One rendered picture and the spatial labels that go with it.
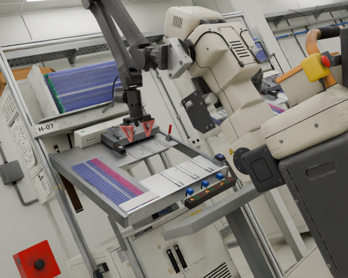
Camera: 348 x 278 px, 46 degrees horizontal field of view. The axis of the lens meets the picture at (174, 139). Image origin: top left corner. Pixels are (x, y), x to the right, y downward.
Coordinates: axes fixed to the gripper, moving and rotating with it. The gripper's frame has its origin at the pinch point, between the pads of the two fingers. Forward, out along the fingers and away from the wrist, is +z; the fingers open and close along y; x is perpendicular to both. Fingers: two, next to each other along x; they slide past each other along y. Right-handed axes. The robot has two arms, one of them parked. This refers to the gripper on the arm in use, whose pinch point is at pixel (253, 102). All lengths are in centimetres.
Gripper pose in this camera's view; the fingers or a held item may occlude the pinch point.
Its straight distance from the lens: 253.0
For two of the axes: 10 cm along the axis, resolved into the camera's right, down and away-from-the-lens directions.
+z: -0.4, 8.5, 5.2
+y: -7.7, 3.1, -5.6
